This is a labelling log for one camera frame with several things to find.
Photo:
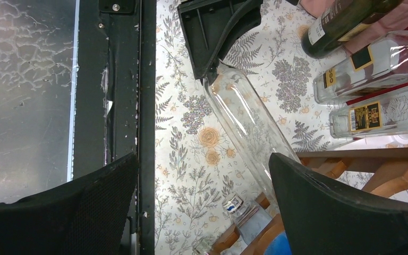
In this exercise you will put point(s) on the clear glass flask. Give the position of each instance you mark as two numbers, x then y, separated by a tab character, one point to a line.
247	122

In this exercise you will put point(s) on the dark green wine bottle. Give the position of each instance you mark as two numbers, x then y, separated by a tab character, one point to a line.
342	21

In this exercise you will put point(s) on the clear square liquor bottle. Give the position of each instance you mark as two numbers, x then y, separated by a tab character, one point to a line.
377	66

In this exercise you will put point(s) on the clear bottle black gold cap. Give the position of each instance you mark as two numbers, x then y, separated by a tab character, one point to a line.
385	114

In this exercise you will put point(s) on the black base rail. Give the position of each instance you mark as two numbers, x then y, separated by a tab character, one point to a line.
113	103

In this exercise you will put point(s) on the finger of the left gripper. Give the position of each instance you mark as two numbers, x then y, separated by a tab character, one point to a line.
210	28

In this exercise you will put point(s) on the small clear bottle bluish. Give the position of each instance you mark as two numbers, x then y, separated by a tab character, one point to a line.
203	247

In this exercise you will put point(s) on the wooden wine rack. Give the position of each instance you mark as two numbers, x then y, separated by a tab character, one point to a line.
382	172

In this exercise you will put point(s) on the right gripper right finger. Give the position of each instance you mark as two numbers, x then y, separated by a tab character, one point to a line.
324	216

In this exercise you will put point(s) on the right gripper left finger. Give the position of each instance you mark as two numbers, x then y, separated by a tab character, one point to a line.
83	216

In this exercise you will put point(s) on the floral table mat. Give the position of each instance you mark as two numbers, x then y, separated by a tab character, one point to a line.
197	166

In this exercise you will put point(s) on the blue glass bottle silver cap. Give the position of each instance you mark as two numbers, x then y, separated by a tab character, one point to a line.
256	226

